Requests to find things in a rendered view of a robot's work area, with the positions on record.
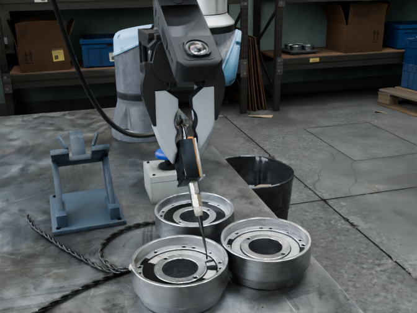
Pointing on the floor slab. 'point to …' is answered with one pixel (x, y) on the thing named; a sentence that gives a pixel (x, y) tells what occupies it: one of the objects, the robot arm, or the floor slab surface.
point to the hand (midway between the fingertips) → (185, 153)
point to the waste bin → (274, 197)
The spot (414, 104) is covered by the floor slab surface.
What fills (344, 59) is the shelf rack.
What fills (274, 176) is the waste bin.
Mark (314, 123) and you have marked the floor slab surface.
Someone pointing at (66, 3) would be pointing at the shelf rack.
